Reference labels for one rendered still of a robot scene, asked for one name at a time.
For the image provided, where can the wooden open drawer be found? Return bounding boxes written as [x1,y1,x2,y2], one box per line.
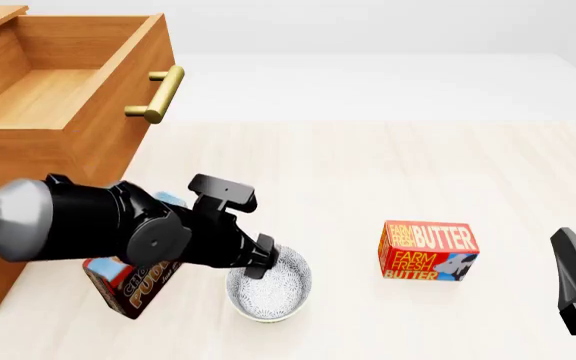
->
[0,12,177,189]

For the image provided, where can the brass drawer handle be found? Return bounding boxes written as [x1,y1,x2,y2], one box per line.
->
[124,65,186,126]

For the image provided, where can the red butter box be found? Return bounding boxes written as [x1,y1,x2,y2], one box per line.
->
[377,219,481,283]

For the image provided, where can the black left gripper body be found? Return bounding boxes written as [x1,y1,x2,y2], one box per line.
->
[241,231,281,281]

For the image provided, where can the patterned black and white bowl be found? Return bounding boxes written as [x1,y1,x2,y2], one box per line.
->
[224,243,314,324]

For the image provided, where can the chocolate pudding box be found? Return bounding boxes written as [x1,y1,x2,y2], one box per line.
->
[81,190,190,321]

